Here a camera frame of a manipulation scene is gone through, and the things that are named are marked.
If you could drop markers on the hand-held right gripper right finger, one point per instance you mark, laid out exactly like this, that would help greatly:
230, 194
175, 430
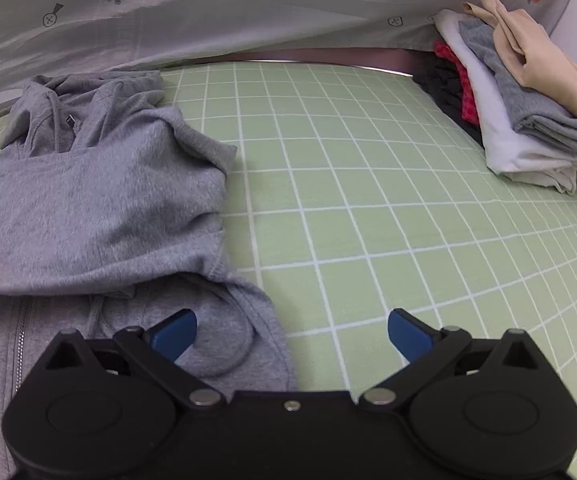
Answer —
408, 332

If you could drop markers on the mauve bed edge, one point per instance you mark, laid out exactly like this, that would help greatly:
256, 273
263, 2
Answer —
318, 54

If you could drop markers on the white folded garment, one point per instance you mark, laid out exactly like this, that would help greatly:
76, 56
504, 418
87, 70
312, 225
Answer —
503, 145

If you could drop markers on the red folded garment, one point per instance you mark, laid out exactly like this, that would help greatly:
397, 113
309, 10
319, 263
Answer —
468, 105

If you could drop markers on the grey carrot printed quilt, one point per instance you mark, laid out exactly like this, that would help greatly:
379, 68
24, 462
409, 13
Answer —
268, 5

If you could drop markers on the beige folded garment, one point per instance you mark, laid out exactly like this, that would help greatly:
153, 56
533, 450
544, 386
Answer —
543, 60

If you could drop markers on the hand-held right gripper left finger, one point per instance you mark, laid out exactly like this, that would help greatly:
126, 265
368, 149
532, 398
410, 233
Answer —
178, 332

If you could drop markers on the black folded garment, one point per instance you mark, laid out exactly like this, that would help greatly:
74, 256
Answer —
443, 85

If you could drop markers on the grey folded garment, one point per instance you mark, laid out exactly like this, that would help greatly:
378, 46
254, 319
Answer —
528, 100

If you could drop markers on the grey zip hoodie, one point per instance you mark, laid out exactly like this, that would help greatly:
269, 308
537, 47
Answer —
93, 200

